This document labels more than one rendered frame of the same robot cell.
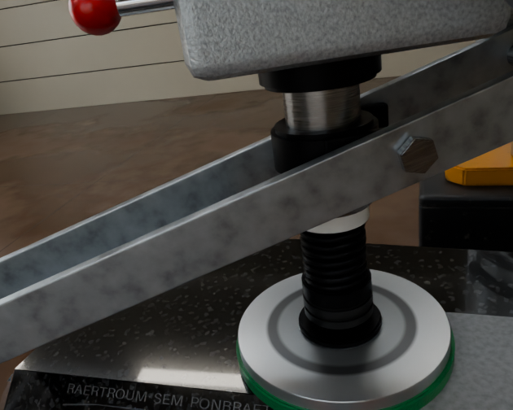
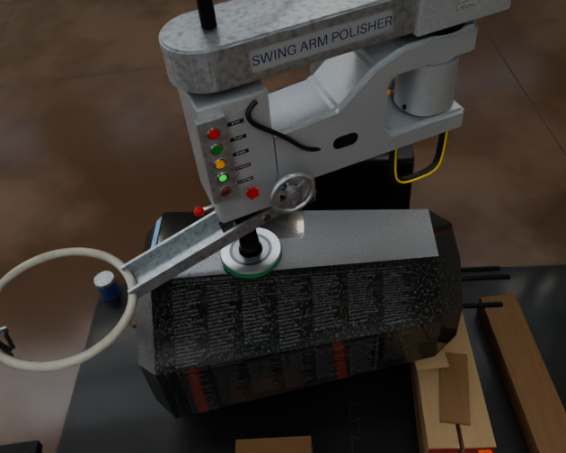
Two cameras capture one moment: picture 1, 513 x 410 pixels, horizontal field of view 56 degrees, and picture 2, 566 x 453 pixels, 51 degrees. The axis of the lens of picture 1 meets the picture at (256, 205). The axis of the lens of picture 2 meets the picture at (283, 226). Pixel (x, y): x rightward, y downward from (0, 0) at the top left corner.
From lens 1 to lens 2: 1.58 m
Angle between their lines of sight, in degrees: 27
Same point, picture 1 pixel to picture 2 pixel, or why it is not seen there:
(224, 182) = (214, 218)
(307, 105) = not seen: hidden behind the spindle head
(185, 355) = (205, 266)
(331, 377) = (251, 266)
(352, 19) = (251, 208)
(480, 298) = (290, 232)
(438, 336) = (277, 249)
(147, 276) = (206, 253)
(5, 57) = not seen: outside the picture
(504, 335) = (296, 244)
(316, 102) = not seen: hidden behind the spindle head
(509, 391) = (294, 261)
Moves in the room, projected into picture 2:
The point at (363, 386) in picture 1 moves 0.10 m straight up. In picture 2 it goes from (259, 267) to (255, 247)
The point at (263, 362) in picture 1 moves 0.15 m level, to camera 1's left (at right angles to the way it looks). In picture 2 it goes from (232, 265) to (190, 279)
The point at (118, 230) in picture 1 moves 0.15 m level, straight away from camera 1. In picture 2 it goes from (183, 236) to (161, 213)
